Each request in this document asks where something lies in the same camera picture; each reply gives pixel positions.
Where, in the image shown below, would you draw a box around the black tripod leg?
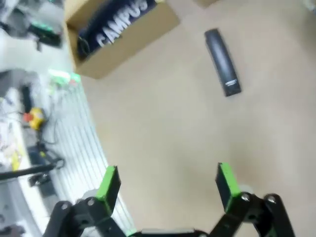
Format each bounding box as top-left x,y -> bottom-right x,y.
0,161 -> 65,182

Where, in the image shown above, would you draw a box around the aluminium table frame rail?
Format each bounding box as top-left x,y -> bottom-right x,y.
48,71 -> 138,233

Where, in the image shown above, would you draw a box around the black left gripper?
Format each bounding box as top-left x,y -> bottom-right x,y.
28,21 -> 62,47

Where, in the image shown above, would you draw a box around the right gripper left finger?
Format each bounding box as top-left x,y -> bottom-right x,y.
48,164 -> 139,237

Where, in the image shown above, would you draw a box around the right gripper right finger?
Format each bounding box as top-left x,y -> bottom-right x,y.
207,162 -> 296,237

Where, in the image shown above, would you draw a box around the yellow emergency stop button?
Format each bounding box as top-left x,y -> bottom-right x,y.
23,107 -> 47,131

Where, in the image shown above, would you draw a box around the navy campus pencil case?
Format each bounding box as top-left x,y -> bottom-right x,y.
78,0 -> 158,60

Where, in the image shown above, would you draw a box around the large cardboard box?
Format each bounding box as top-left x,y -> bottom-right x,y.
63,0 -> 181,80

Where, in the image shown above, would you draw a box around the short black stapler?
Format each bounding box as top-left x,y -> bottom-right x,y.
203,28 -> 242,98

